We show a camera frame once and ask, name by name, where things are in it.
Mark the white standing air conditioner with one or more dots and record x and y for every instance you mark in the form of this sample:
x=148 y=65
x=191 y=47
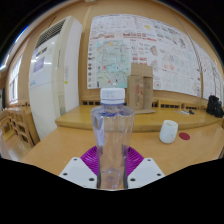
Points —
x=50 y=80

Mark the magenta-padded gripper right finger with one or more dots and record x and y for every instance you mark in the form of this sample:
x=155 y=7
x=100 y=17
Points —
x=146 y=170

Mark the large printed wall poster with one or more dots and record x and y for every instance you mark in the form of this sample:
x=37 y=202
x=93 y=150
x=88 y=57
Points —
x=143 y=53

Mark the brown cardboard box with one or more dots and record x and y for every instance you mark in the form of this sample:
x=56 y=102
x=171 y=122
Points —
x=140 y=86

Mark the white mug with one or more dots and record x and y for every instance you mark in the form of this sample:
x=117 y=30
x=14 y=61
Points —
x=168 y=132

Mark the white remote control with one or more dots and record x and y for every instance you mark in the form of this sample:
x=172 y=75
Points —
x=184 y=112

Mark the flat round red coaster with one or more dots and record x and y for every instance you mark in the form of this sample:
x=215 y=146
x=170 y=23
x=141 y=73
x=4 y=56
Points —
x=184 y=136

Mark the black bag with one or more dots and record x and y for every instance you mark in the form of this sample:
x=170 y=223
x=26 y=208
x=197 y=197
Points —
x=215 y=106

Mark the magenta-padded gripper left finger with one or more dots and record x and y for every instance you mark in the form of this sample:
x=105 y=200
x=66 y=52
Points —
x=77 y=170

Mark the small black device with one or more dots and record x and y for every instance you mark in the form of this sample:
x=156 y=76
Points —
x=191 y=112

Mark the narrow printed wall poster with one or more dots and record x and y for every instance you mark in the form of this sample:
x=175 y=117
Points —
x=210 y=73

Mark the clear plastic water bottle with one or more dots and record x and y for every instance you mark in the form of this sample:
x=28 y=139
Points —
x=112 y=133

